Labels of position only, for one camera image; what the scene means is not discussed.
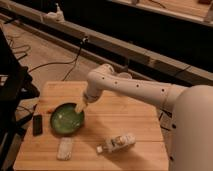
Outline white rectangular sponge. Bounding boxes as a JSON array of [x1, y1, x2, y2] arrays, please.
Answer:
[[57, 137, 74, 161]]

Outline black floor cable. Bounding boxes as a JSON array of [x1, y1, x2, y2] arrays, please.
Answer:
[[27, 36, 90, 82]]

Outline green ceramic bowl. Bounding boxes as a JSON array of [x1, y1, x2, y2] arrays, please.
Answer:
[[50, 103, 85, 135]]

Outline clear plastic bottle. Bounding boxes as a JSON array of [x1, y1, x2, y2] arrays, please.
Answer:
[[96, 133, 136, 154]]

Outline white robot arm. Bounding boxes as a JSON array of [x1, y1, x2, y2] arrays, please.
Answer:
[[76, 64, 213, 171]]

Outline black rectangular remote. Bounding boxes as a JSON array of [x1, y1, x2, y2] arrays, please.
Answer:
[[33, 115, 43, 136]]

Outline black cable right floor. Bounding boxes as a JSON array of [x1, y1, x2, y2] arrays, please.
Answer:
[[157, 109, 172, 131]]

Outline black chair frame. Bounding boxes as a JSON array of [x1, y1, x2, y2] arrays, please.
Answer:
[[0, 29, 40, 171]]

